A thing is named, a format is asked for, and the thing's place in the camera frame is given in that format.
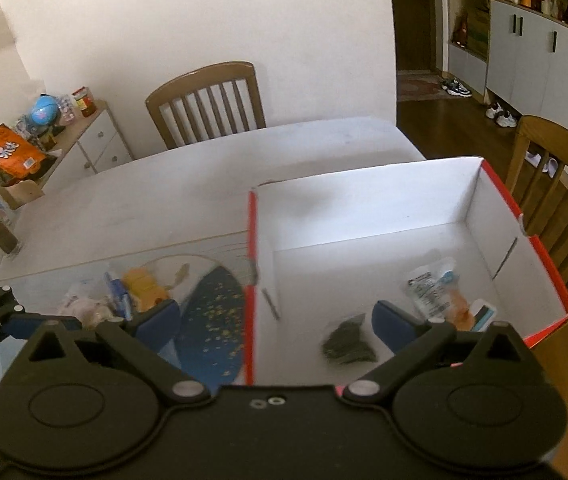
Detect blue wafer packet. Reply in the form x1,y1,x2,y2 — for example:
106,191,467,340
105,272,133,321

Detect clear barcode snack packet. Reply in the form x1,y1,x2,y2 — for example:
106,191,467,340
405,257,475,332

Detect dark green snack packet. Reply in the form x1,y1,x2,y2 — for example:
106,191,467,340
321,314,377,365

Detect pink snack bag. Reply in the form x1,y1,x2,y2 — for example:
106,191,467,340
57,284,114,330

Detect white teal small packet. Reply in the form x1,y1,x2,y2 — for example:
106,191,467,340
470,298,498,333

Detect glass jar dark contents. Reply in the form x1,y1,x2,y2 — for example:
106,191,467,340
0,208,20,255

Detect red white cardboard box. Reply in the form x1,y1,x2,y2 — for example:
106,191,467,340
246,157,568,386

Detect orange chip bag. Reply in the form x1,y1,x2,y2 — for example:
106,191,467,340
0,125,47,180

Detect white drawer sideboard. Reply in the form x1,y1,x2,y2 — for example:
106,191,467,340
38,100,134,194

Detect blue globe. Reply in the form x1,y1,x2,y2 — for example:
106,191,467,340
30,94,60,127

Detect wooden chair right side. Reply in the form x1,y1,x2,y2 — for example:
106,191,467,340
506,115,568,289

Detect white sneakers pair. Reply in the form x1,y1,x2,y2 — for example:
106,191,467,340
485,102,517,128

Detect red lid jar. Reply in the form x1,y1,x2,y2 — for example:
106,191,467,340
72,87,97,117

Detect dark sneakers pair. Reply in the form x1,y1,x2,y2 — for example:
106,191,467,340
441,77,473,99

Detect wooden chair behind table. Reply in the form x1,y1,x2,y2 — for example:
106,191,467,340
145,61,267,150

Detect grey wall cabinet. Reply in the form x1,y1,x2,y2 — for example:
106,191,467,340
448,0,568,129

